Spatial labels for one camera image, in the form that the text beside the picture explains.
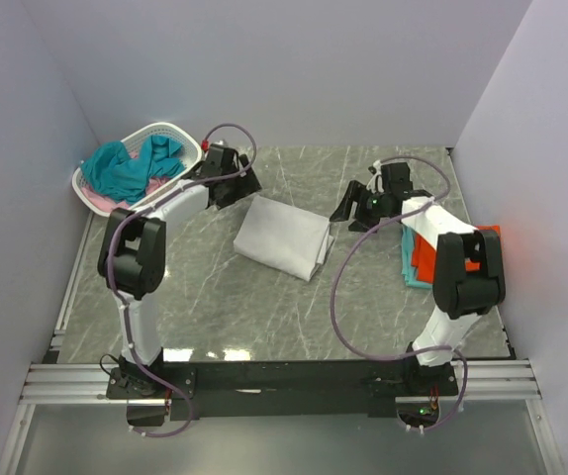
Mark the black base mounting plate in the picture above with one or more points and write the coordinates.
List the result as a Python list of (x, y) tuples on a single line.
[(277, 388)]

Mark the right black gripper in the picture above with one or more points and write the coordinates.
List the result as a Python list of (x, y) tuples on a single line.
[(356, 193)]

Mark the pink t shirt in basket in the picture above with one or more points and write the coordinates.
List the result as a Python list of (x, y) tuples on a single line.
[(118, 180)]

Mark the white plastic laundry basket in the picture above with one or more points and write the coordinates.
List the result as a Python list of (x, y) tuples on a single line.
[(191, 155)]

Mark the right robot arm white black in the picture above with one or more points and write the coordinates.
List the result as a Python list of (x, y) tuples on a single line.
[(468, 272)]

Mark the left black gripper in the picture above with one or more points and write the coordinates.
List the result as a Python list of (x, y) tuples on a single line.
[(247, 185)]

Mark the teal t shirt in basket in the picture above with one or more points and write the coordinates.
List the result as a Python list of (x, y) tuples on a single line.
[(161, 150)]

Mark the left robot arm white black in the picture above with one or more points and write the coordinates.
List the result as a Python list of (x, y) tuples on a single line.
[(132, 258)]

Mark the white t shirt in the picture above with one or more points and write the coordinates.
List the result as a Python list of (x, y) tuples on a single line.
[(285, 238)]

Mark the folded orange t shirt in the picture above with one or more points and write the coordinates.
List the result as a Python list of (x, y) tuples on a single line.
[(421, 259)]

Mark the folded light teal t shirt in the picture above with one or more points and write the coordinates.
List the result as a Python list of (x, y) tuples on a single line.
[(406, 268)]

